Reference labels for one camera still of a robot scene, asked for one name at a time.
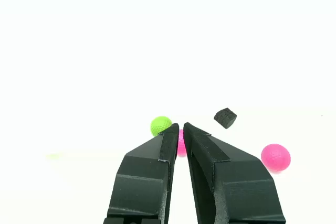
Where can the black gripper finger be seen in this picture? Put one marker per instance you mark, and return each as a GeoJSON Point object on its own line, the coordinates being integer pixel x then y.
{"type": "Point", "coordinates": [141, 182]}
{"type": "Point", "coordinates": [236, 187]}

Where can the black foam box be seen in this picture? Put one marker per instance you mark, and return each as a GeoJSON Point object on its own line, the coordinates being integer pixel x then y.
{"type": "Point", "coordinates": [225, 117]}

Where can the pink golf ball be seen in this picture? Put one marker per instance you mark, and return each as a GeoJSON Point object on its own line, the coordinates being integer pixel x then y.
{"type": "Point", "coordinates": [275, 157]}
{"type": "Point", "coordinates": [181, 145]}

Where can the green golf ball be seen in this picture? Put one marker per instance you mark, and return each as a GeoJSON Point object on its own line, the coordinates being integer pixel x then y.
{"type": "Point", "coordinates": [158, 124]}

